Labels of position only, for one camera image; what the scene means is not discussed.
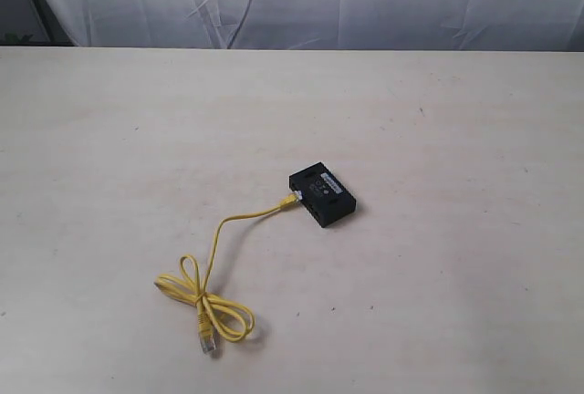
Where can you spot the black network switch box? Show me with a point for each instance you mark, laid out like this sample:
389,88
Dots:
322,194

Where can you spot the white backdrop curtain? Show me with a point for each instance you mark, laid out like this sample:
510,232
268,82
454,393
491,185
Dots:
547,25

